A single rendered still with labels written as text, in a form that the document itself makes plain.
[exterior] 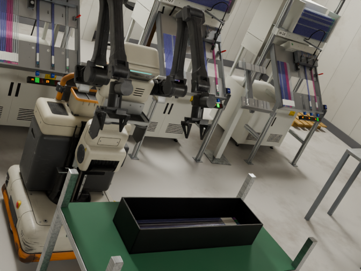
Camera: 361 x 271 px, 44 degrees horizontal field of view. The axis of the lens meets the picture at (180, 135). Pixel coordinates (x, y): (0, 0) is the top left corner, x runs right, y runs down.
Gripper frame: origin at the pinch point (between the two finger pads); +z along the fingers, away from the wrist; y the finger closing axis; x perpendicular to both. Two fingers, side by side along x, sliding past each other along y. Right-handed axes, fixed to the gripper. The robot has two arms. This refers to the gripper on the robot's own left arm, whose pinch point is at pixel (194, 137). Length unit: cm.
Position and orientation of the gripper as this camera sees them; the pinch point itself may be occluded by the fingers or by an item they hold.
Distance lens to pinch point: 213.0
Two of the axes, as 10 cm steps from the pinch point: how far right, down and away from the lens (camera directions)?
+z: -1.2, 9.9, 0.4
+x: -5.5, -1.0, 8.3
